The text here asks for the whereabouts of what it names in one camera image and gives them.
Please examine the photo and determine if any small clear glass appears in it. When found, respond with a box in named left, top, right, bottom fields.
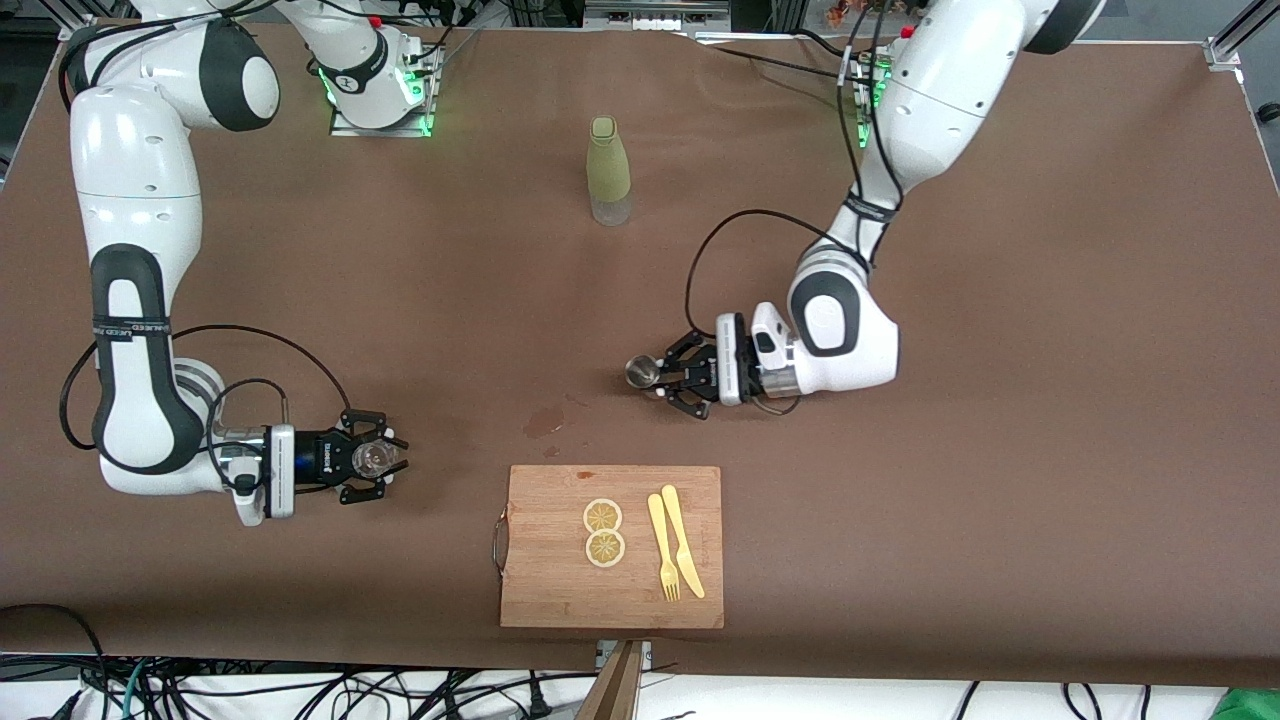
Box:
left=352, top=440, right=403, bottom=479

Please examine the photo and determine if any yellow plastic knife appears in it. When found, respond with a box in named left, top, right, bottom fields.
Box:
left=661, top=484, right=706, bottom=599

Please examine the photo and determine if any yellow plastic fork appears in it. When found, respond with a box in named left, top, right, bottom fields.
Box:
left=647, top=493, right=682, bottom=603

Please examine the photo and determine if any green sleeved glass bottle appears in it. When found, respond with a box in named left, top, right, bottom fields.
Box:
left=586, top=116, right=633, bottom=227

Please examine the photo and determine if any wooden cutting board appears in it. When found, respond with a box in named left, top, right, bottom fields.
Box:
left=491, top=465, right=725, bottom=630

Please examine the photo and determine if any green bag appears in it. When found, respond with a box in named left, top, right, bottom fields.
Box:
left=1210, top=688, right=1280, bottom=720

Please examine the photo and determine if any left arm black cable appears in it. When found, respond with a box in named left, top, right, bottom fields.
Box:
left=685, top=0, right=906, bottom=331

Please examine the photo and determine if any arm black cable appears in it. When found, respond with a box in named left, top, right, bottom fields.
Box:
left=60, top=325, right=353, bottom=451
left=685, top=0, right=906, bottom=331

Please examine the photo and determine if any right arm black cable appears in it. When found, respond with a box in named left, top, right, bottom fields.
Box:
left=60, top=325, right=353, bottom=451

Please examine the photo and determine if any small metal clamp bracket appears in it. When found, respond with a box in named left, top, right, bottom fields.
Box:
left=597, top=640, right=653, bottom=673

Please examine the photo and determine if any black floor cable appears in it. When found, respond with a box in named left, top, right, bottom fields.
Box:
left=0, top=603, right=111, bottom=720

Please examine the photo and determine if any wooden post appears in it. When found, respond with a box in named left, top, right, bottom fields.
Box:
left=575, top=640, right=643, bottom=720

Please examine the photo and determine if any black cable on cloth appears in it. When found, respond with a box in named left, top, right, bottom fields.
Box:
left=690, top=30, right=863, bottom=83

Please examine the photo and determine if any teal floor cable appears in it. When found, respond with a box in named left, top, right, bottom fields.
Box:
left=120, top=660, right=151, bottom=720

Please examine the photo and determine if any aluminium frame bar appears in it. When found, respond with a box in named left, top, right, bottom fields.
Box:
left=1212, top=0, right=1280, bottom=61

